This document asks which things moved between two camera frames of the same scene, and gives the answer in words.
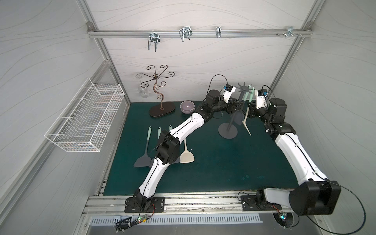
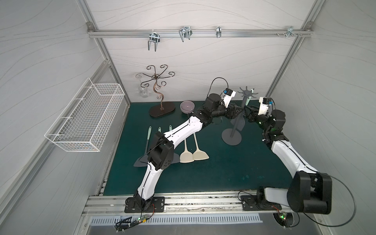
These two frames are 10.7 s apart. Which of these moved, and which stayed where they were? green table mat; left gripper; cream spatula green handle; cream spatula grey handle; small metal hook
Moved: cream spatula green handle; left gripper
Stayed: cream spatula grey handle; green table mat; small metal hook
